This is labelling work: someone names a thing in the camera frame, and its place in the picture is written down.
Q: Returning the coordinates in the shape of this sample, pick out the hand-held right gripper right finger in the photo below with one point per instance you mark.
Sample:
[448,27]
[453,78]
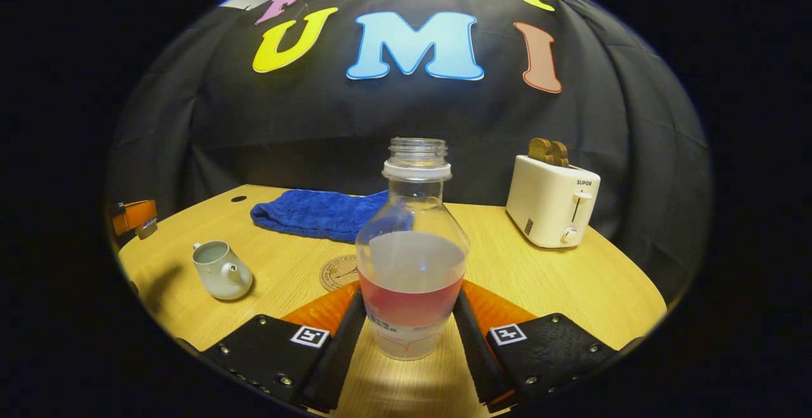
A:
[472,348]

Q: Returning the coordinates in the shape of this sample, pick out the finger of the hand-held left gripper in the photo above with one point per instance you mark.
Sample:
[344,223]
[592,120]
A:
[133,214]

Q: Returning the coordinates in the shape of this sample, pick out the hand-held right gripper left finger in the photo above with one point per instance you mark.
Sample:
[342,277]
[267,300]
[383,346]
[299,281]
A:
[342,348]

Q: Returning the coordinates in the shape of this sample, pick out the round wooden coaster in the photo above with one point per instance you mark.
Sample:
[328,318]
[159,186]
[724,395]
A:
[336,272]

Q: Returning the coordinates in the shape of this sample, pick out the clear water bottle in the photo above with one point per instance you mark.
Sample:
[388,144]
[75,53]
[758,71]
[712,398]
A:
[412,278]

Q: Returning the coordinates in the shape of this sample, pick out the white teacup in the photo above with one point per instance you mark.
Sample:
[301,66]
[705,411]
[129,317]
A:
[222,275]

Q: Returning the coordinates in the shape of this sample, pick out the blue towel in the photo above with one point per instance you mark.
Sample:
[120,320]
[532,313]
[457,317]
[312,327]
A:
[311,215]

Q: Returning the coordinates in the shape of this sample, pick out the white toaster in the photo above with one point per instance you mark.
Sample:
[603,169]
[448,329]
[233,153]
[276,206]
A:
[545,208]

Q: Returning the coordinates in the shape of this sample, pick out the brown bread slice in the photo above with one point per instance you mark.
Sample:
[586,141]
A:
[561,155]
[540,150]

